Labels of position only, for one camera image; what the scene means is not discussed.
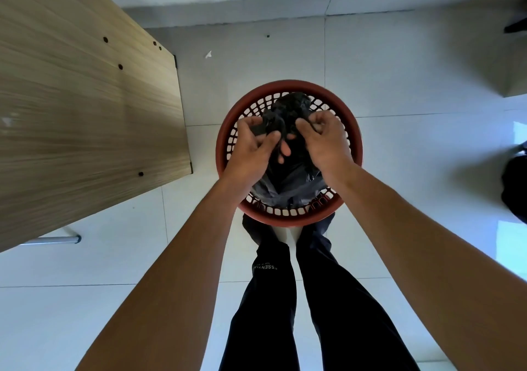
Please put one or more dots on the person's left forearm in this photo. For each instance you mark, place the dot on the person's left forearm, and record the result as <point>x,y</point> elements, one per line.
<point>177,284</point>

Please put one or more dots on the light wooden desk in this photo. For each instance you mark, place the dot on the light wooden desk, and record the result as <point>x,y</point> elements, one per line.
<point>82,115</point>

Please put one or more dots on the grey metal furniture leg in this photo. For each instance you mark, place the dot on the grey metal furniture leg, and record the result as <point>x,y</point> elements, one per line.
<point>53,240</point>

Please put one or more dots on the person's right forearm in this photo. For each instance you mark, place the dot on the person's right forearm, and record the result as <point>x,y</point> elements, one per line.
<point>432,268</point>

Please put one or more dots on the black backpack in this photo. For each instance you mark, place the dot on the black backpack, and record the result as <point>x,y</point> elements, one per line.
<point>515,185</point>

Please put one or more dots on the person's black trousers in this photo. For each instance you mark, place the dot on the person's black trousers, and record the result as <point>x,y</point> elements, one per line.
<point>263,321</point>

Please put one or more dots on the red plastic mesh bin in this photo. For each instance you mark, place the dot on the red plastic mesh bin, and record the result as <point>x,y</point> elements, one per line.
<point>288,221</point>

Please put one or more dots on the black plastic trash bag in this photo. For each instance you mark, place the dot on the black plastic trash bag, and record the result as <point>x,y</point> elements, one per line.
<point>288,185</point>

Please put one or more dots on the person's left hand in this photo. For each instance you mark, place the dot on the person's left hand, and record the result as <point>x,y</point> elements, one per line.
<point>249,156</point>

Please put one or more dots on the person's right hand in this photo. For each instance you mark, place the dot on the person's right hand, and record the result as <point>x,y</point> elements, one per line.
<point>329,148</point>

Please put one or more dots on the black flat panel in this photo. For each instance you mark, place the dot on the black flat panel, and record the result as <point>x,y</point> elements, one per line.
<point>518,27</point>

